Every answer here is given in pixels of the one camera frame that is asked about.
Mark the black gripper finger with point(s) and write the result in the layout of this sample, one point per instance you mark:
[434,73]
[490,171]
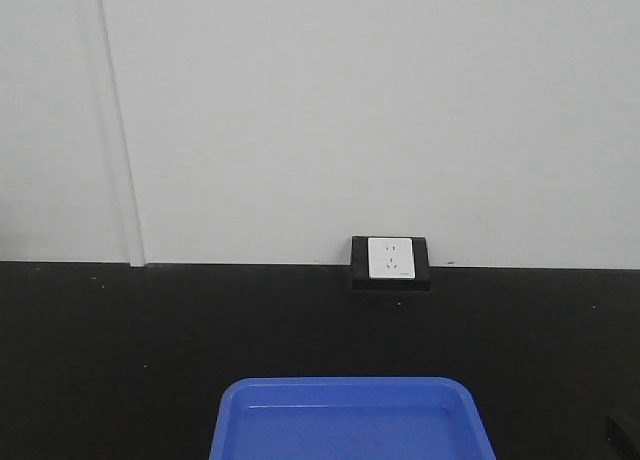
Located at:
[622,434]

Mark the blue plastic tray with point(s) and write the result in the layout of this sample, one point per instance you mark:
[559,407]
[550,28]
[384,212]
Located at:
[349,418]

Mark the black socket mounting box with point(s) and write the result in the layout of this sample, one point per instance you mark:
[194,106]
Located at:
[361,282]

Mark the white wall power socket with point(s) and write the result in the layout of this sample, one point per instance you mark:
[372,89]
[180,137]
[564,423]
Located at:
[390,258]

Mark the white wall conduit strip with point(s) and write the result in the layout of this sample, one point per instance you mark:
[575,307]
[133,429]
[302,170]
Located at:
[120,157]

